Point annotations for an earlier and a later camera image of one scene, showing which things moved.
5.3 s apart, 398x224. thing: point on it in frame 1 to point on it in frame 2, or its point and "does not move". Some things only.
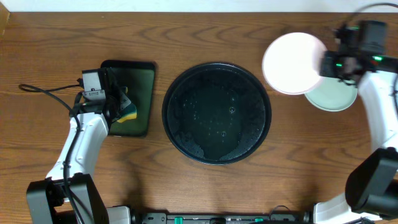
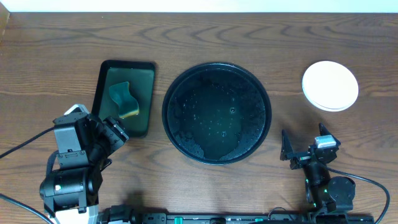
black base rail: (286, 218) does not move
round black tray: (216, 113) does not move
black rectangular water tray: (138, 76) does not move
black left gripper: (115, 94) to (115, 129)
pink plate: (291, 63) to (330, 86)
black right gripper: (328, 64) to (303, 157)
